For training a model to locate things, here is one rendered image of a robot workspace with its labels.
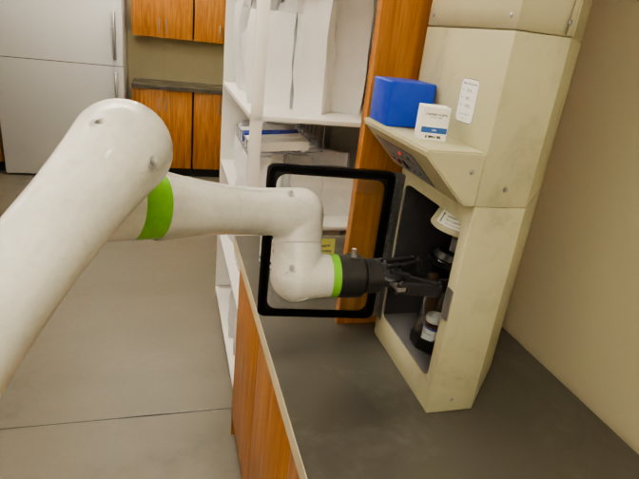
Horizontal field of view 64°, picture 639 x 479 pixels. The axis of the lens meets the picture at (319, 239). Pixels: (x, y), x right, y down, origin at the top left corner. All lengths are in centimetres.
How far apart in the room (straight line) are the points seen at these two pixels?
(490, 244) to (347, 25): 144
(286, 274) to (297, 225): 10
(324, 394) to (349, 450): 16
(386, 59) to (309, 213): 42
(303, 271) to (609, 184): 73
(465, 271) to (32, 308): 75
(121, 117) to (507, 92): 61
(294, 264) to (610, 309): 74
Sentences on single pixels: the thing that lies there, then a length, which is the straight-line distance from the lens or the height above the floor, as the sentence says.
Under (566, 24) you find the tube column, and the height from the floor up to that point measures 173.
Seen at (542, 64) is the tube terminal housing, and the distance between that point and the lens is 98.
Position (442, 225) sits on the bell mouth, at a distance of 111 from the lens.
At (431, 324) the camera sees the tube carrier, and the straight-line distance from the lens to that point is 120.
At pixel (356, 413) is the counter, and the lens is 115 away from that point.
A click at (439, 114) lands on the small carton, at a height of 156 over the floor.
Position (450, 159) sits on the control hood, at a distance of 92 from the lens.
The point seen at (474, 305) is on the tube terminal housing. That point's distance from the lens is 108.
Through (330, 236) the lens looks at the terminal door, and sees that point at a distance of 125.
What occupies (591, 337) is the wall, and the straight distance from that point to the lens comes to 140.
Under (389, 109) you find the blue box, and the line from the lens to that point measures 109.
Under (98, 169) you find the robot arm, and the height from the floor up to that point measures 151.
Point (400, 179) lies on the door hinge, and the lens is 125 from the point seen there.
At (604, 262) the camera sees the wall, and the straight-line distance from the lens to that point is 136.
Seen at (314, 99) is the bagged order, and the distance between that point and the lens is 215.
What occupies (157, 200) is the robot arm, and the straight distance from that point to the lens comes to 84.
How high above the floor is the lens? 167
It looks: 22 degrees down
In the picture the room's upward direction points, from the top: 7 degrees clockwise
